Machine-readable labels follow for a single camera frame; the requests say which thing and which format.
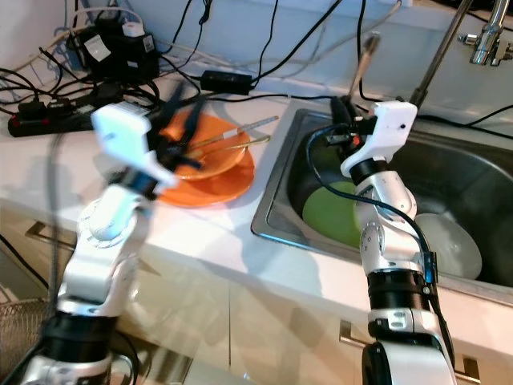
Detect orange bowl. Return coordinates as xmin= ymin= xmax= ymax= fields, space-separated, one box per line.
xmin=168 ymin=112 xmax=253 ymax=181

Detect orange plate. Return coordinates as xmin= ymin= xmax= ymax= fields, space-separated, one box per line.
xmin=156 ymin=148 xmax=256 ymax=209

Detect chrome faucet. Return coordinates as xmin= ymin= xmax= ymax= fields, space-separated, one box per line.
xmin=458 ymin=0 xmax=513 ymax=67

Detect dark metal pole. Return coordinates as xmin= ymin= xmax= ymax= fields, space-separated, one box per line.
xmin=409 ymin=0 xmax=475 ymax=107

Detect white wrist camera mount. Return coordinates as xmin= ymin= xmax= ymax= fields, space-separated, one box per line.
xmin=339 ymin=100 xmax=419 ymax=179
xmin=91 ymin=102 xmax=161 ymax=193

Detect white cable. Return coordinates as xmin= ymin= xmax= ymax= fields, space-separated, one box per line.
xmin=48 ymin=8 xmax=141 ymax=61

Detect stainless steel sink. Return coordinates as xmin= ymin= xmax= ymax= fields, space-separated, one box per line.
xmin=250 ymin=108 xmax=513 ymax=306

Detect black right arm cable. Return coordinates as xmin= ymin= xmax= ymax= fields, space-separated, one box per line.
xmin=305 ymin=124 xmax=458 ymax=378

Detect black power strip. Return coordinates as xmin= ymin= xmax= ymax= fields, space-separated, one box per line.
xmin=8 ymin=98 xmax=97 ymax=139

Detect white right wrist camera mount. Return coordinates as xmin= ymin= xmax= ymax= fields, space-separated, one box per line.
xmin=339 ymin=100 xmax=419 ymax=179

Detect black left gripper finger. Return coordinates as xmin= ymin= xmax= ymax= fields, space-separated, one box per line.
xmin=163 ymin=79 xmax=193 ymax=123
xmin=175 ymin=120 xmax=204 ymax=176

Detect white bowl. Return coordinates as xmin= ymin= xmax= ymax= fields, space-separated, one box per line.
xmin=414 ymin=213 xmax=484 ymax=280

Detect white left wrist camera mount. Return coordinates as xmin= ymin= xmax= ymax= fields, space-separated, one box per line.
xmin=91 ymin=102 xmax=161 ymax=193

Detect black power adapter box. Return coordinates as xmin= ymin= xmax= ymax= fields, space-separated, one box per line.
xmin=71 ymin=22 xmax=160 ymax=85

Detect small black power adapter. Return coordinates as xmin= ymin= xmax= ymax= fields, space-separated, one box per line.
xmin=200 ymin=70 xmax=253 ymax=95

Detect wire fan guard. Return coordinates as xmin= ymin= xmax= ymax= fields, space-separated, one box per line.
xmin=0 ymin=298 xmax=53 ymax=385

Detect green plate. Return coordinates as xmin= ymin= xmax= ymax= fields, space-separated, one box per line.
xmin=302 ymin=180 xmax=366 ymax=248

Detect beige kitchen cabinet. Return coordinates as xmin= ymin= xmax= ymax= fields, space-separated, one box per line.
xmin=0 ymin=192 xmax=513 ymax=385

